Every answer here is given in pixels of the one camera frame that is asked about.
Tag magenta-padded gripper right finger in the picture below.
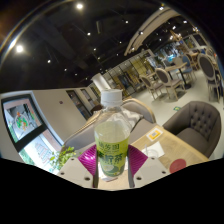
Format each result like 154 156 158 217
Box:
127 143 171 190

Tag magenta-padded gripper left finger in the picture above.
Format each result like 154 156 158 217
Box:
57 143 100 190

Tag green-labelled clear drink bottle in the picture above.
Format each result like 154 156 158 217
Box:
93 88 132 179

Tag green potted plant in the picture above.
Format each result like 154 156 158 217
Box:
49 145 78 172

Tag yellow square card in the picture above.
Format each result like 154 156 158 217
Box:
145 127 164 143

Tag flat round red coaster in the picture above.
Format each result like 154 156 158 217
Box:
169 158 188 174

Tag grey white chevron pillow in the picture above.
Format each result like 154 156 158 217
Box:
128 109 145 129

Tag grey tufted armchair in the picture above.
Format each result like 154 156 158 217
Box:
162 100 223 159

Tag group of dining chairs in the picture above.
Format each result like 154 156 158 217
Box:
138 46 224 103

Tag group of ceiling lights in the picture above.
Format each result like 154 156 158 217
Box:
14 1 188 73

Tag grey sofa with wooden frame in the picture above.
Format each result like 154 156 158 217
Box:
63 97 158 152

